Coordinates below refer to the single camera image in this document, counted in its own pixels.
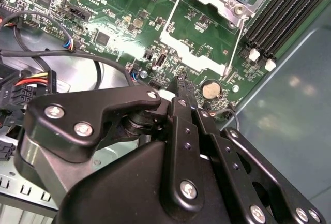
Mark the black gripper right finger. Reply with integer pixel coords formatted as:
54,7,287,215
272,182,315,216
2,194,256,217
192,108,328,224

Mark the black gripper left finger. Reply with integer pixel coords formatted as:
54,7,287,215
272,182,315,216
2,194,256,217
14,75,207,210

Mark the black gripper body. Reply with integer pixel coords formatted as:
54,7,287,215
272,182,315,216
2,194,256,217
55,141,249,224

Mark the metal socket cover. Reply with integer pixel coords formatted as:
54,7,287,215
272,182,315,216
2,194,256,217
159,0,246,77

